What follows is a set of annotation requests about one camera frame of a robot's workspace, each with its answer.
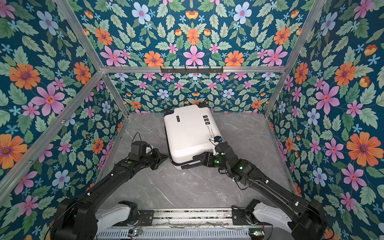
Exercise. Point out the black hook rail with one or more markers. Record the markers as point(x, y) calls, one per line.
point(188, 70)

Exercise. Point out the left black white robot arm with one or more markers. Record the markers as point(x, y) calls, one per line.
point(83, 218)

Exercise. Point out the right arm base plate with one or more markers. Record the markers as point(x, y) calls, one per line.
point(241, 218)

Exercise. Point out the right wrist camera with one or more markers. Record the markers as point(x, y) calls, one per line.
point(215, 141)

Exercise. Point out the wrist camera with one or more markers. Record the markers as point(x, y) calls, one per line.
point(215, 141)
point(141, 148)

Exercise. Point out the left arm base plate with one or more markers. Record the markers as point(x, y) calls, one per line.
point(143, 217)

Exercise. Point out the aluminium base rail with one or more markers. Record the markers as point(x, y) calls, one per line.
point(187, 223)

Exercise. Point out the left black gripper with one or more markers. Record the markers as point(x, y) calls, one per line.
point(160, 158)

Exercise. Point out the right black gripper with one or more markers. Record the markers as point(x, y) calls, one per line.
point(208, 157)

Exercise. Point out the white hard-shell suitcase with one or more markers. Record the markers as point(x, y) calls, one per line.
point(188, 130)

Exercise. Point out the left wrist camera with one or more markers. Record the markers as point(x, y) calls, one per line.
point(141, 148)

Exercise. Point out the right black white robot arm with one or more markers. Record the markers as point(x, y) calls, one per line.
point(305, 220)

